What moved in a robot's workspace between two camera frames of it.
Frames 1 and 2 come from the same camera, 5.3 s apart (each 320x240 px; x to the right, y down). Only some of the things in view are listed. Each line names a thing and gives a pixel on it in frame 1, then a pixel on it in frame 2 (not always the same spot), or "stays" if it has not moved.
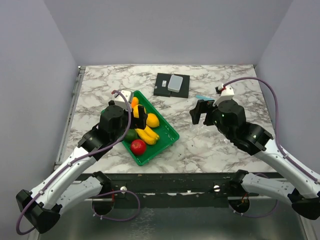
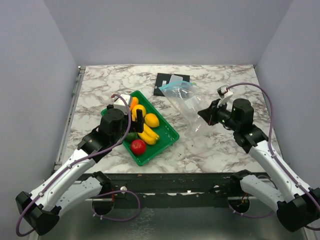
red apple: [138, 147] stays
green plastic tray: [167, 134] stays
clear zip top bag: [212, 132] to [184, 96]
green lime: [130, 135] stays
